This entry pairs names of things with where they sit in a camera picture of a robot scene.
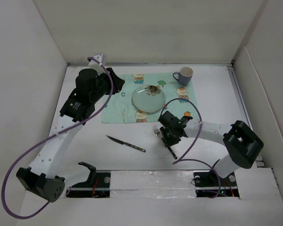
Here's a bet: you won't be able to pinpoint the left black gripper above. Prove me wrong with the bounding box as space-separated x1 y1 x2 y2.
91 68 124 103

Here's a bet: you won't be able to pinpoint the silver fork black handle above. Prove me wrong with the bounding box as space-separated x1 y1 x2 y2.
153 125 178 160

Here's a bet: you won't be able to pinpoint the green cartoon print cloth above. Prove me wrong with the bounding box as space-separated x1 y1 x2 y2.
101 73 198 123

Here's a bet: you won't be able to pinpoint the green floral plate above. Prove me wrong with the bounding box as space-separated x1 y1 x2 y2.
132 85 166 113

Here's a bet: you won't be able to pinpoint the black handled table knife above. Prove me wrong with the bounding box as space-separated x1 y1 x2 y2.
106 135 146 153

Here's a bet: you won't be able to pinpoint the purple ceramic mug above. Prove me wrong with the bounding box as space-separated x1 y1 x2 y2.
173 67 193 86

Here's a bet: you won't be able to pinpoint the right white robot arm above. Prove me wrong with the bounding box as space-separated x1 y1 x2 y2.
158 111 264 186

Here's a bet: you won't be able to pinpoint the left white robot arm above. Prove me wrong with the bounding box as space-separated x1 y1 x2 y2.
16 67 125 202

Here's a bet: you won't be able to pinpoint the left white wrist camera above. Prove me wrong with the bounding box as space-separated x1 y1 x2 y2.
87 53 107 68

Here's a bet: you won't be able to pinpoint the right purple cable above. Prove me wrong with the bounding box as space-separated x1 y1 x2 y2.
164 98 222 198

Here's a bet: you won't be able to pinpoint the purple cable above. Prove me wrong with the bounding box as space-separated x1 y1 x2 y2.
1 56 114 219
164 98 222 198

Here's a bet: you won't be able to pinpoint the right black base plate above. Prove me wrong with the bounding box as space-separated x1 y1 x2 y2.
191 159 239 198

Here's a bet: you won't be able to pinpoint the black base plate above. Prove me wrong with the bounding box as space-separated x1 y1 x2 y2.
65 171 111 198
191 159 239 198

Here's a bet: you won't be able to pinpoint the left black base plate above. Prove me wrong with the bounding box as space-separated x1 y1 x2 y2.
65 171 111 198

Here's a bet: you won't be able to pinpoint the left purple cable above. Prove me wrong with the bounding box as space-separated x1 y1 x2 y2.
1 56 114 219

